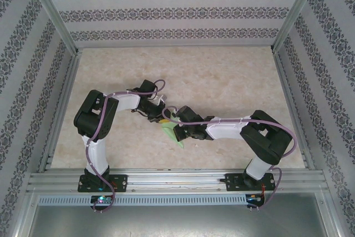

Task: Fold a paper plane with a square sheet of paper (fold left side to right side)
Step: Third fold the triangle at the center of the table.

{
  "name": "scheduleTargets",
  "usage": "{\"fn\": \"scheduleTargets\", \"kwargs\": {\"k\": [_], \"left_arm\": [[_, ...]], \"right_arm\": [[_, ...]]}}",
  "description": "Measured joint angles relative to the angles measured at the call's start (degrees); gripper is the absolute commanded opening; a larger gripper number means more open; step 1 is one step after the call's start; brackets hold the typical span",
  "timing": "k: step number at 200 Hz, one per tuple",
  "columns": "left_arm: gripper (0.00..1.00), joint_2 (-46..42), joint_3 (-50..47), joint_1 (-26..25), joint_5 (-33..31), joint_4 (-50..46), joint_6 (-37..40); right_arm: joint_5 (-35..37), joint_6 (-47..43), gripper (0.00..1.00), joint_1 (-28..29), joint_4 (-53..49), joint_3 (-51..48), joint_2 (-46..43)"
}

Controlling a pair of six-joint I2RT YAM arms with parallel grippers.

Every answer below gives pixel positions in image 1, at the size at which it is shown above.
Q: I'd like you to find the aluminium frame post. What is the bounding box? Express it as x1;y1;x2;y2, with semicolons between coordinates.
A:
271;0;327;54
26;0;83;56

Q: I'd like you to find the aluminium frame bar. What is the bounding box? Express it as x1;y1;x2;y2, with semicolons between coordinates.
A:
11;189;38;237
318;191;345;237

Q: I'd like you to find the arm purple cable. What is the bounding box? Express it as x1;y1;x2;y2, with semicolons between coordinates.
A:
162;105;297;211
85;79;167;214

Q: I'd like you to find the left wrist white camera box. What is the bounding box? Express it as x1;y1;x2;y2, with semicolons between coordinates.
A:
154;94;169;107

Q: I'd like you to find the grey metal sheet panel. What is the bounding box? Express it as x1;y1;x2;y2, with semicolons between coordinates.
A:
26;205;333;237

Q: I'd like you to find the aluminium mounting rail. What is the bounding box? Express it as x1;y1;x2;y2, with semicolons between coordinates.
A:
26;168;326;194

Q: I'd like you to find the aluminium side rail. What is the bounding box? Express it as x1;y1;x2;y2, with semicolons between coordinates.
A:
38;49;83;173
272;49;316;172

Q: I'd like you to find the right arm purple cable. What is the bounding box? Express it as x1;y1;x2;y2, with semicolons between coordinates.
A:
162;105;297;211

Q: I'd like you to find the green paper sheet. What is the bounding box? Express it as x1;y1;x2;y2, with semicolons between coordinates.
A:
160;110;186;150

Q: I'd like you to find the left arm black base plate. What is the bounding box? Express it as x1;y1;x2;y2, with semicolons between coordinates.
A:
77;174;129;194

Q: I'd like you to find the grey slotted cable duct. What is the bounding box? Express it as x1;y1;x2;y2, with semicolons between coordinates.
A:
37;194;248;206

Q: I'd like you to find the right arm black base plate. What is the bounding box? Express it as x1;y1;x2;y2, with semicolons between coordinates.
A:
225;172;276;193

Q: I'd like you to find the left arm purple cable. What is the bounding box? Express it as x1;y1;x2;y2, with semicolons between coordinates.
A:
85;79;167;214

